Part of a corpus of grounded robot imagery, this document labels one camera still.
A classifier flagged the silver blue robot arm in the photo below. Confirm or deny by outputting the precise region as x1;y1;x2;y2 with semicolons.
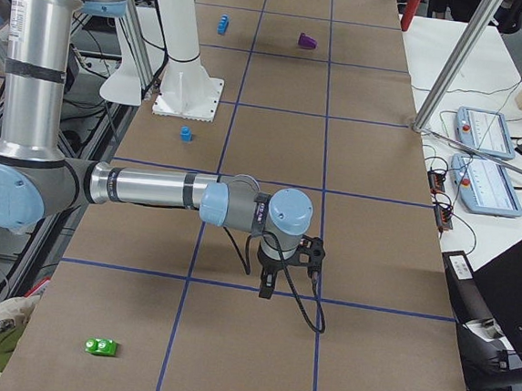
0;0;324;298

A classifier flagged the purple trapezoid block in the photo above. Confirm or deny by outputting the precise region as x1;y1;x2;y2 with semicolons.
297;32;318;50

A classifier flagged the blue block far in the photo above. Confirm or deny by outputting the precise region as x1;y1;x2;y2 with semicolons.
217;14;230;35

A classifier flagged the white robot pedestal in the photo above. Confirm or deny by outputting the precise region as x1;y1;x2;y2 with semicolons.
97;0;232;123

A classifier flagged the upper teach pendant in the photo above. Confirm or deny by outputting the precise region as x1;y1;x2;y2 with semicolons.
455;106;516;160

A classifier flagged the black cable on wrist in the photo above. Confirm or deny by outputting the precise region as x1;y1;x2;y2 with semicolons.
212;226;334;334

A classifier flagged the orange relay board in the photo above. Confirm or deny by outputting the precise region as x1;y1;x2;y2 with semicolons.
434;204;453;233
427;170;445;193

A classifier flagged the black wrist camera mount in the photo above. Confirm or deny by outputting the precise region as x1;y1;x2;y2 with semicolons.
290;235;325;278

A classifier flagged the teach pendant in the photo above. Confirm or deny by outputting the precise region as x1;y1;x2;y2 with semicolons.
450;153;522;218
455;106;516;160

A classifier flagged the green double stud block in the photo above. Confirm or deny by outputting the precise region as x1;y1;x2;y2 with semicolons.
84;337;119;357

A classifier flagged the black laptop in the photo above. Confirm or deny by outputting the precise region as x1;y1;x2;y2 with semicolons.
474;240;522;358

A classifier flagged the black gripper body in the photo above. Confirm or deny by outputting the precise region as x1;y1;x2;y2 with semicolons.
257;247;287;281

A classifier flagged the lower orange relay board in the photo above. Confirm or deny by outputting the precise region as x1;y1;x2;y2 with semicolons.
434;204;453;233

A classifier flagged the red cylinder bottle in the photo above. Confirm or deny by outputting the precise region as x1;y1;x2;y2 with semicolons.
400;0;421;32

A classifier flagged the aluminium frame post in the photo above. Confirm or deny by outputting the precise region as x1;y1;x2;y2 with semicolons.
413;0;503;133

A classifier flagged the lower teach pendant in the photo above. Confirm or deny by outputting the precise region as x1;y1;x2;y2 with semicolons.
450;153;522;218

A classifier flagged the blue block near pedestal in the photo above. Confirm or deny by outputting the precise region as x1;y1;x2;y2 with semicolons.
179;126;193;142

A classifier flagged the upper orange relay board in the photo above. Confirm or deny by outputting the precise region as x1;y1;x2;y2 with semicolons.
427;170;445;193

